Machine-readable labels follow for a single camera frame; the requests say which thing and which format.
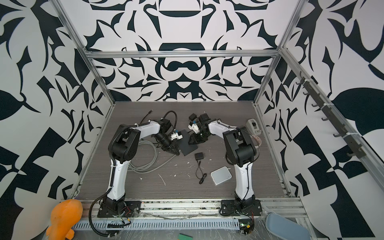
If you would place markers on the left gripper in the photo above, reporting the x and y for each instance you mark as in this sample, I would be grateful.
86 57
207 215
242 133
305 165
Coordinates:
172 149

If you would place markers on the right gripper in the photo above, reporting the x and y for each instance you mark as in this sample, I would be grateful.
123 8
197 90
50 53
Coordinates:
193 139

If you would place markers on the black power adapter with cable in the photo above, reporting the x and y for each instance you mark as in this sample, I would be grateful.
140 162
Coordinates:
192 117

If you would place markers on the black network switch box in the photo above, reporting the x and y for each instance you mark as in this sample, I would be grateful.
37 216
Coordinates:
183 144

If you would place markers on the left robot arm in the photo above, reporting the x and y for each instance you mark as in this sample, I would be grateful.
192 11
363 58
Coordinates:
123 148

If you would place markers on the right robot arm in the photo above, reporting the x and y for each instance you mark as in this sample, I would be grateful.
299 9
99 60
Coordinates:
240 152

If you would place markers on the black power adapter centre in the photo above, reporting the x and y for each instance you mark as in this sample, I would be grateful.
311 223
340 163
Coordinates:
199 157

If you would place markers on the white square router box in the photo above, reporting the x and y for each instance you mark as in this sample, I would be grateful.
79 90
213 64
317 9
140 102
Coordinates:
221 175

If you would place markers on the green object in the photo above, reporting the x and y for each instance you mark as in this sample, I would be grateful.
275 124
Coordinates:
184 237

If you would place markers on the orange plush toy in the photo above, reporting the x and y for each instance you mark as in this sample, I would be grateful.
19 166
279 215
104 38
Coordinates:
63 217

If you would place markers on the grey blue pad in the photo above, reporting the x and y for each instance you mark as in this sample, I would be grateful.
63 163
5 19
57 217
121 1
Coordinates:
285 229

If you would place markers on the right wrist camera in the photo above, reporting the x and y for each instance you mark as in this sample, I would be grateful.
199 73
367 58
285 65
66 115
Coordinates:
193 126

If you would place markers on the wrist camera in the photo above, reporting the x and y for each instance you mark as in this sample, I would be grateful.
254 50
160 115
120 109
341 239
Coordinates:
193 126
176 136

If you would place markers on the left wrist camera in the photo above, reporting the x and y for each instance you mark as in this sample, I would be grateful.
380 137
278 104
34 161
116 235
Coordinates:
176 136

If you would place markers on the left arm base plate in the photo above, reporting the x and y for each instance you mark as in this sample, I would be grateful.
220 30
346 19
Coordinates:
124 209

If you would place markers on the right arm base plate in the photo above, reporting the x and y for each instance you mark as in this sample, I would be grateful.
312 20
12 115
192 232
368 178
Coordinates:
236 208

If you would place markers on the white cable duct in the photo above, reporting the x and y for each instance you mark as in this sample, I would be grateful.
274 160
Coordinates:
168 224

